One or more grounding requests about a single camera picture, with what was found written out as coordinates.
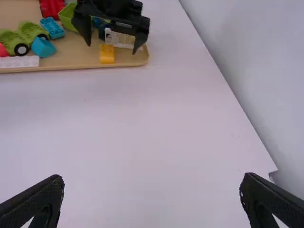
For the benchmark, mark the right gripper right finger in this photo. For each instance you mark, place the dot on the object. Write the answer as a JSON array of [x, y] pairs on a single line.
[[273, 204]]

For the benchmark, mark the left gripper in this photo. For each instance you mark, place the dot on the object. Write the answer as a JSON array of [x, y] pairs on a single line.
[[118, 9]]

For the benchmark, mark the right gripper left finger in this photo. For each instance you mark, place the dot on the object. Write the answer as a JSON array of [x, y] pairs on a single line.
[[28, 202]]

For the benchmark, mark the dark blue toy brick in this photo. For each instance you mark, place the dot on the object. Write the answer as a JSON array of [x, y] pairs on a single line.
[[102, 32]]

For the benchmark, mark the long white toy brick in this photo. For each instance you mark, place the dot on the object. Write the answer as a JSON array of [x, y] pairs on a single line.
[[118, 40]]

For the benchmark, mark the blue and black toy brick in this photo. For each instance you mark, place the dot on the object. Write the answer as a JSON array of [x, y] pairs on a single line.
[[96, 22]]

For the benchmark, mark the yellow toy brick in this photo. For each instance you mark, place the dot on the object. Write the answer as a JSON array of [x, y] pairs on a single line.
[[107, 53]]

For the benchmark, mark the large square green toy brick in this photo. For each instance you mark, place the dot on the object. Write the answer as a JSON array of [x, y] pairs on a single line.
[[67, 16]]

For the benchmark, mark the tan tray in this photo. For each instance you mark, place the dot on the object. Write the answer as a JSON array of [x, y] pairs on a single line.
[[71, 59]]

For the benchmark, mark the flat blue toy brick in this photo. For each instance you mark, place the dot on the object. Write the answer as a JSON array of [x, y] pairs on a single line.
[[52, 28]]

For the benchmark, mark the red toy car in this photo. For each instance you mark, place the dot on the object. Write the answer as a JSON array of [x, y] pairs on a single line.
[[51, 8]]

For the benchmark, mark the sloped blue toy brick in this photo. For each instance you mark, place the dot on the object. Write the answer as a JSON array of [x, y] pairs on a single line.
[[44, 47]]

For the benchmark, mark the green toy car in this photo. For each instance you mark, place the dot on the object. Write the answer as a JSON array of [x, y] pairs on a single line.
[[21, 39]]

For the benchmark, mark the flat white toy plate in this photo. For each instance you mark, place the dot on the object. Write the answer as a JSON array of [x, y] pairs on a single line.
[[19, 62]]

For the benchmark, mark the coral toy brick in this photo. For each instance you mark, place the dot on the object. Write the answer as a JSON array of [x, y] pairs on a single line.
[[2, 50]]

